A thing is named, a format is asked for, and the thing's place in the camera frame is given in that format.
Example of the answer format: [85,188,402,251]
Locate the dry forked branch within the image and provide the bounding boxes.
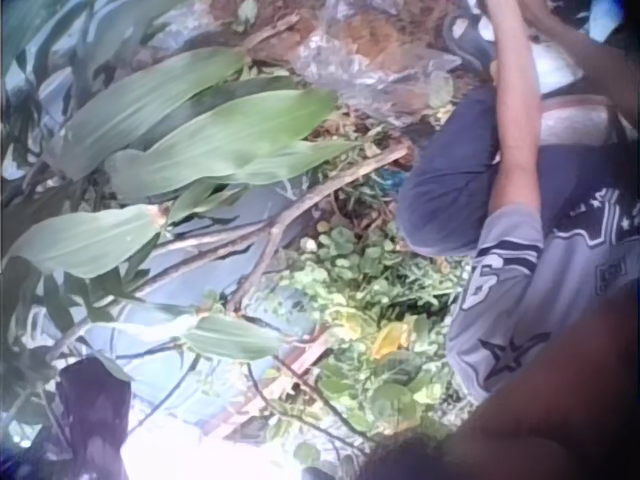
[133,144,410,312]

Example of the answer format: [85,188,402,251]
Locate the white plastic object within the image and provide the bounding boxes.
[529,42,585,96]

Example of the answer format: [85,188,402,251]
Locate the reddish wooden plank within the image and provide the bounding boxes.
[209,333,342,437]

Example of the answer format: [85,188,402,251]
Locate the broad-leaved green plant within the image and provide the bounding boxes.
[0,47,362,374]

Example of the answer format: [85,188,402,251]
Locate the patch of low green weeds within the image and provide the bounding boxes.
[279,219,474,451]

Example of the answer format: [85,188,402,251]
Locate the person's legs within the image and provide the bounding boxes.
[397,9,640,257]

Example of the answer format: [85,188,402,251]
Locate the small blue scrap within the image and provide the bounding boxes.
[378,168,407,192]

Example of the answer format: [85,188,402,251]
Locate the yellow leaf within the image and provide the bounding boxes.
[370,322,412,360]

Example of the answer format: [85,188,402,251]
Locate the grey pink cloth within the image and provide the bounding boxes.
[538,95,627,147]

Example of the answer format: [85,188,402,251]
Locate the clear crumpled plastic sheet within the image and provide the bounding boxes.
[289,19,462,127]

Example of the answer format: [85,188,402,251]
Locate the dark purple cloth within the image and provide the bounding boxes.
[56,356,132,480]

